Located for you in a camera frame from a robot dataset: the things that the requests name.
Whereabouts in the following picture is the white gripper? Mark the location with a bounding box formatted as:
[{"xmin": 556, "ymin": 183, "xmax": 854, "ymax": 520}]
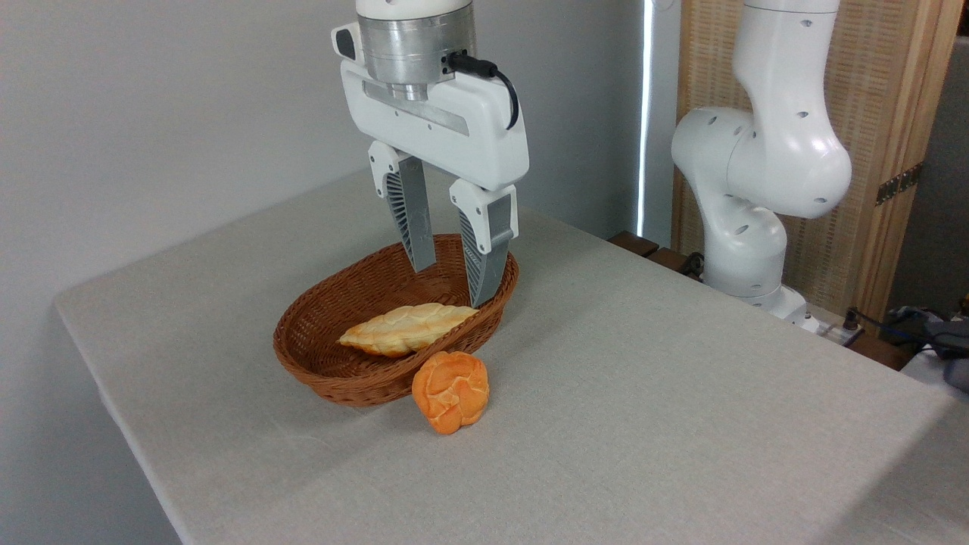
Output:
[{"xmin": 331, "ymin": 22, "xmax": 530, "ymax": 310}]

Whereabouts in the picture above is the round orange bread roll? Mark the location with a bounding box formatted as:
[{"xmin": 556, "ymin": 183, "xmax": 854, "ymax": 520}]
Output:
[{"xmin": 411, "ymin": 350, "xmax": 491, "ymax": 436}]

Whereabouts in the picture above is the long pale braided bread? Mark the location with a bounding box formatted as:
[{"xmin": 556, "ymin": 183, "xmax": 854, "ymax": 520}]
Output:
[{"xmin": 338, "ymin": 303, "xmax": 480, "ymax": 359}]

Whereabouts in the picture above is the brown wicker basket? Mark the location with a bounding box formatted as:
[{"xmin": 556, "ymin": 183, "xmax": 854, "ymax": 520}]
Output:
[{"xmin": 273, "ymin": 232, "xmax": 521, "ymax": 409}]

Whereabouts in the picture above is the grey tablecloth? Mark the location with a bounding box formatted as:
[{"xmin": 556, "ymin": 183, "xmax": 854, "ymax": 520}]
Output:
[{"xmin": 54, "ymin": 163, "xmax": 969, "ymax": 545}]

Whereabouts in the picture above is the metal screen hinge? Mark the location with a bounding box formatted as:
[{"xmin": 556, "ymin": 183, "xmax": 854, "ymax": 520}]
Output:
[{"xmin": 875, "ymin": 162, "xmax": 925, "ymax": 207}]

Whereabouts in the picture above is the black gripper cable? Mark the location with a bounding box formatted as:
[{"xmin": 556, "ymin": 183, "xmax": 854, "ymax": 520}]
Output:
[{"xmin": 446, "ymin": 51, "xmax": 521, "ymax": 132}]

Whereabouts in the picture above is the black cable bundle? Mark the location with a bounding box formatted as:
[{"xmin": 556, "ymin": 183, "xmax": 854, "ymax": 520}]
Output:
[{"xmin": 843, "ymin": 304, "xmax": 969, "ymax": 361}]

